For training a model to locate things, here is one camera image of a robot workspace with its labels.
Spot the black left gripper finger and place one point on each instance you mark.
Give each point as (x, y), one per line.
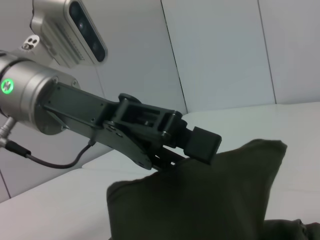
(175, 130)
(172, 157)

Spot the dark green t-shirt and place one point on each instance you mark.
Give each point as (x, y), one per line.
(200, 200)

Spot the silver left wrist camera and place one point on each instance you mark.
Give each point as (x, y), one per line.
(75, 32)

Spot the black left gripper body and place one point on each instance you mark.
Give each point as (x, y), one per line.
(87, 117)

